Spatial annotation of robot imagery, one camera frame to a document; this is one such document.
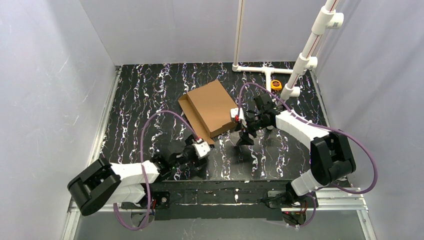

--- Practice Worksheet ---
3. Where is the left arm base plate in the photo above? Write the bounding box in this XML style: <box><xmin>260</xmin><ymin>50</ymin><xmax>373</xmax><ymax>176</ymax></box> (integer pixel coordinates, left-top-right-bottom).
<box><xmin>120</xmin><ymin>181</ymin><xmax>171</xmax><ymax>210</ymax></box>

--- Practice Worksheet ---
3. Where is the orange tape measure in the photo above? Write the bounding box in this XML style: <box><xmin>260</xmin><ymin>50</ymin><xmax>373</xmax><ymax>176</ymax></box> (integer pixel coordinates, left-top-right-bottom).
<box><xmin>270</xmin><ymin>79</ymin><xmax>283</xmax><ymax>92</ymax></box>

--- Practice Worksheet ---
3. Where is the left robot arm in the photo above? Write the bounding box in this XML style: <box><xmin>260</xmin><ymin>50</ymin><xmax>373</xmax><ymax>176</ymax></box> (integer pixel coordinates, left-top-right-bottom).
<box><xmin>67</xmin><ymin>135</ymin><xmax>211</xmax><ymax>216</ymax></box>

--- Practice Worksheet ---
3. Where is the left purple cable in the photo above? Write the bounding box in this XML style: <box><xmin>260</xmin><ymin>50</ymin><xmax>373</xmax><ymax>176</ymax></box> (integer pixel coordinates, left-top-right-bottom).
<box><xmin>113</xmin><ymin>109</ymin><xmax>201</xmax><ymax>231</ymax></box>

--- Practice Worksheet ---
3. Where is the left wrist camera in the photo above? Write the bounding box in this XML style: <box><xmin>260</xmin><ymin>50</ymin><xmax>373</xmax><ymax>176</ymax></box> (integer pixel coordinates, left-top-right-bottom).
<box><xmin>192</xmin><ymin>138</ymin><xmax>211</xmax><ymax>159</ymax></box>

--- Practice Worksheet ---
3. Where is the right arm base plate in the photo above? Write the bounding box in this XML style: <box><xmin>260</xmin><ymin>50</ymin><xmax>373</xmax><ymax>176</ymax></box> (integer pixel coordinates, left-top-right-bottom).
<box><xmin>261</xmin><ymin>190</ymin><xmax>319</xmax><ymax>210</ymax></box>

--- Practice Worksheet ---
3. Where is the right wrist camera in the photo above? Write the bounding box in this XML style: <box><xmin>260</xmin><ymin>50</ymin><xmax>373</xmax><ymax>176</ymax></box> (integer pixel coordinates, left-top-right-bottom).
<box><xmin>230</xmin><ymin>107</ymin><xmax>247</xmax><ymax>128</ymax></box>

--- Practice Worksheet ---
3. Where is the brown cardboard box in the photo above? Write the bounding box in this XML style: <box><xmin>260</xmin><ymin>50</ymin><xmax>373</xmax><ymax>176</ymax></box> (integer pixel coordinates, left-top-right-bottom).
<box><xmin>178</xmin><ymin>79</ymin><xmax>237</xmax><ymax>145</ymax></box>

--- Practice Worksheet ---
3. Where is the aluminium rail frame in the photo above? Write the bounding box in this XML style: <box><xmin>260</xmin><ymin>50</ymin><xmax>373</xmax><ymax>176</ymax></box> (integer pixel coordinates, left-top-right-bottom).
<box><xmin>61</xmin><ymin>66</ymin><xmax>379</xmax><ymax>240</ymax></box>

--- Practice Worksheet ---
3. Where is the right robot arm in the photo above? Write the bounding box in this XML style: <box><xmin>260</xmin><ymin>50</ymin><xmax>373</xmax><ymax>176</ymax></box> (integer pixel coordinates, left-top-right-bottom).
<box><xmin>230</xmin><ymin>94</ymin><xmax>356</xmax><ymax>204</ymax></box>

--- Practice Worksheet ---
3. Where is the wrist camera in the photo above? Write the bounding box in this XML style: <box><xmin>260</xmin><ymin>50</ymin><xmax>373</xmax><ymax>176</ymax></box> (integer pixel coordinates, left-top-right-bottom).
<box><xmin>230</xmin><ymin>107</ymin><xmax>247</xmax><ymax>128</ymax></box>
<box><xmin>192</xmin><ymin>138</ymin><xmax>211</xmax><ymax>159</ymax></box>

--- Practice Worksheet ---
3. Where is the white PVC pipe frame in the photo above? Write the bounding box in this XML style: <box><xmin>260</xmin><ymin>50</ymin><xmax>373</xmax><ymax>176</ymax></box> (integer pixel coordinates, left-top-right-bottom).
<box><xmin>232</xmin><ymin>0</ymin><xmax>345</xmax><ymax>100</ymax></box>

